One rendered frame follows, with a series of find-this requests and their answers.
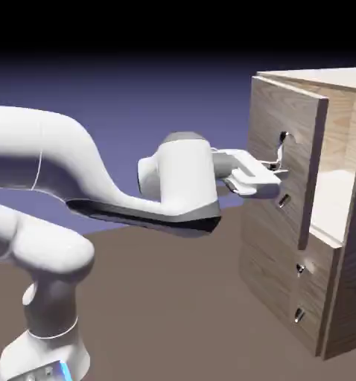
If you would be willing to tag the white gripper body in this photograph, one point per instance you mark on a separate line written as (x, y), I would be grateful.
(252, 175)

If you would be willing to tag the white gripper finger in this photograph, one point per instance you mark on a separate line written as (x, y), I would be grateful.
(269, 165)
(282, 173)

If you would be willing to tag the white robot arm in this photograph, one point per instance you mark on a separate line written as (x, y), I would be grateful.
(76, 154)

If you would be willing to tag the large wood cabinet door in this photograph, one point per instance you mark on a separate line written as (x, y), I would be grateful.
(273, 119)

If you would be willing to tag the light wood cabinet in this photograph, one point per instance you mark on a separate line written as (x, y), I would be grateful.
(344, 190)

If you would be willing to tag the small wood cabinet door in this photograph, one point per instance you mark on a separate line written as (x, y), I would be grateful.
(273, 268)

